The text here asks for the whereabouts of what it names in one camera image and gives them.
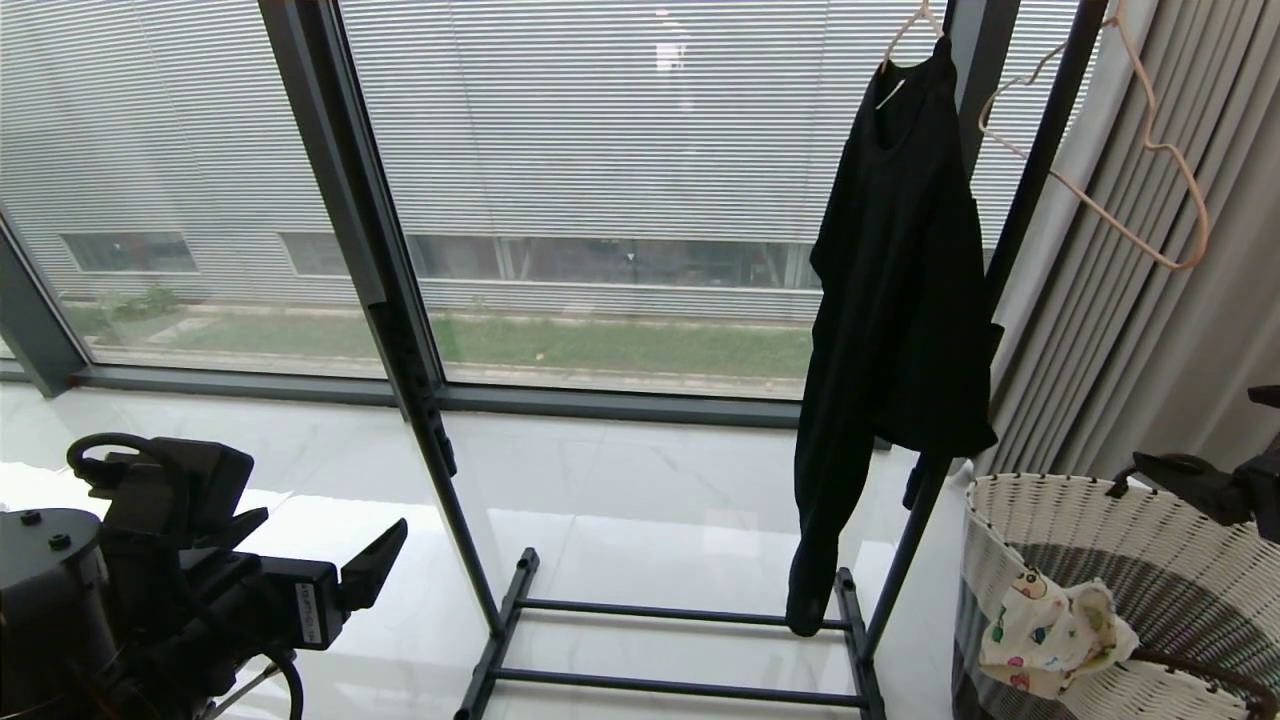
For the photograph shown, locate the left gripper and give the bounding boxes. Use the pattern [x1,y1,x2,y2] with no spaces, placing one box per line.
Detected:
[185,508,409,651]

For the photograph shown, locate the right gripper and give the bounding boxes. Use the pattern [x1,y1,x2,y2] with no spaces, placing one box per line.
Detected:
[1135,435,1280,546]

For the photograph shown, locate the black garment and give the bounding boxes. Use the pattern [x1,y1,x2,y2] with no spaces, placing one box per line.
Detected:
[785,35,1004,638]

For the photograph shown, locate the pink clothes hanger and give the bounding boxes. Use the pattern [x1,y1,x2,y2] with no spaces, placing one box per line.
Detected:
[880,0,946,73]
[978,0,1211,271]

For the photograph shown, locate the black clothes rack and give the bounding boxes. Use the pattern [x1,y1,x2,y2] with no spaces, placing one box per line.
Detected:
[365,0,1111,720]

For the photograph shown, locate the white laundry basket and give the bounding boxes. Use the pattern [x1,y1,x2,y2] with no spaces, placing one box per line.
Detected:
[952,472,1280,720]

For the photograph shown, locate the beige curtain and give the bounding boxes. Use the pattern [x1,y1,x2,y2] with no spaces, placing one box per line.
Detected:
[975,0,1280,491]

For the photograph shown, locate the cream printed garment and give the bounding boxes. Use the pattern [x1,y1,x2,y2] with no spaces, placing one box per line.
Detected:
[978,565,1141,701]

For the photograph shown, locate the window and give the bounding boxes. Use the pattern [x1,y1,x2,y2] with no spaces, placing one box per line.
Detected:
[0,0,1101,431]

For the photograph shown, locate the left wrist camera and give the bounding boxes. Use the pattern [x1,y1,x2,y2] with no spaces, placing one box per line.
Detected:
[105,438,256,549]

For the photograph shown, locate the black cable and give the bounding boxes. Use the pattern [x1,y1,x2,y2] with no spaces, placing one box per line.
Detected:
[67,432,161,496]
[205,648,306,720]

